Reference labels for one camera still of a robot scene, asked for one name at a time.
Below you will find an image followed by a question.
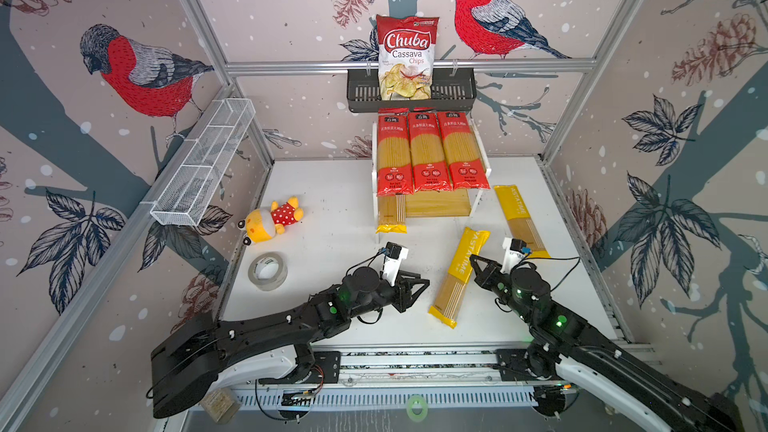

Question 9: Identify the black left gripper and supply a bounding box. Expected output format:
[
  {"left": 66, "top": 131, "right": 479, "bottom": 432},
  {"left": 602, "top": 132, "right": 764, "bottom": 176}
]
[{"left": 348, "top": 270, "right": 431, "bottom": 320}]

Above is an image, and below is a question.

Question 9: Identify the yellow plush toy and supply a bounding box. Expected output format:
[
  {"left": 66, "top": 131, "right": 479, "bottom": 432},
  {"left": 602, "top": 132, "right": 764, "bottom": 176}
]
[{"left": 237, "top": 196, "right": 304, "bottom": 246}]

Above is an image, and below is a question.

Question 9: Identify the black hanging wire basket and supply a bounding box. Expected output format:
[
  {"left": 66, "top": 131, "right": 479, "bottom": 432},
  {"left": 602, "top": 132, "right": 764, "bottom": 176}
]
[{"left": 347, "top": 68, "right": 477, "bottom": 113}]

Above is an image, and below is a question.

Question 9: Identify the Chuba cassava chips bag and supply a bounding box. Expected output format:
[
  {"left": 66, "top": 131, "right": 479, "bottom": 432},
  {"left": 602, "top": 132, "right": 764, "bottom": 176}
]
[{"left": 376, "top": 15, "right": 439, "bottom": 101}]

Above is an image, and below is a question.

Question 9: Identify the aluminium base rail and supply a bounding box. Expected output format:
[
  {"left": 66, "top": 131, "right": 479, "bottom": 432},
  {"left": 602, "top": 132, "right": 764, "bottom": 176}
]
[{"left": 209, "top": 347, "right": 578, "bottom": 415}]

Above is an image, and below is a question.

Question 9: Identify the glass jar left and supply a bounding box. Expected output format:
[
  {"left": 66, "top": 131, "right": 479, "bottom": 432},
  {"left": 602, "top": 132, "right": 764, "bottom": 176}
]
[{"left": 199, "top": 388, "right": 242, "bottom": 425}]

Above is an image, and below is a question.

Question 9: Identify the yellow spaghetti bag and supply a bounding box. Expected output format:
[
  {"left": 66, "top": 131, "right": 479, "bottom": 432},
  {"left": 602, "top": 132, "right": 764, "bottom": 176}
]
[
  {"left": 494, "top": 185, "right": 550, "bottom": 258},
  {"left": 429, "top": 227, "right": 490, "bottom": 328},
  {"left": 376, "top": 195, "right": 407, "bottom": 234}
]

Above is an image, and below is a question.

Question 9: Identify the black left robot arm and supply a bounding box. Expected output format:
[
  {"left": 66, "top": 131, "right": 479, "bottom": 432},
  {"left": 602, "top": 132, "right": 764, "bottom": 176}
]
[{"left": 147, "top": 266, "right": 430, "bottom": 419}]

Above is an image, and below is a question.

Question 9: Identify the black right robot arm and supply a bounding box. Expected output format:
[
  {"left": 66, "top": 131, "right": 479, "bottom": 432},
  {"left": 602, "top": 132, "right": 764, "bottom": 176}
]
[{"left": 469, "top": 255, "right": 744, "bottom": 431}]

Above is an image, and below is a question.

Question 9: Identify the red spaghetti bag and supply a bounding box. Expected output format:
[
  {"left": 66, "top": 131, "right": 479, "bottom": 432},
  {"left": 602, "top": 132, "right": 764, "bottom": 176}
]
[
  {"left": 437, "top": 111, "right": 490, "bottom": 189},
  {"left": 376, "top": 109, "right": 414, "bottom": 196},
  {"left": 407, "top": 112, "right": 452, "bottom": 192}
]

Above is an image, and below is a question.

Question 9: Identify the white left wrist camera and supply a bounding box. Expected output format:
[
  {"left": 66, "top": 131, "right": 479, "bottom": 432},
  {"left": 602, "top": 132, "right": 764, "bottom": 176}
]
[{"left": 382, "top": 242, "right": 409, "bottom": 286}]

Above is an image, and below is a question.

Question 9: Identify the wooden two-tier shelf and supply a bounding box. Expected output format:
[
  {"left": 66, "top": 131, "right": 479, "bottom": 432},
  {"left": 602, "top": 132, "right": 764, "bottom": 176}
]
[{"left": 370, "top": 123, "right": 486, "bottom": 226}]

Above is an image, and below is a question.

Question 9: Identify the clear tape roll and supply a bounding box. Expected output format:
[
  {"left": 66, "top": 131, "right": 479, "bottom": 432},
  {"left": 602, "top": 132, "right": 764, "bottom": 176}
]
[{"left": 247, "top": 252, "right": 288, "bottom": 292}]

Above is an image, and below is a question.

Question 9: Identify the green tape ring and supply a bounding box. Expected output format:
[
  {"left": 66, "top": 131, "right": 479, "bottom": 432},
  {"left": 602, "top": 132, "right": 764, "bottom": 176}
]
[{"left": 405, "top": 395, "right": 430, "bottom": 423}]

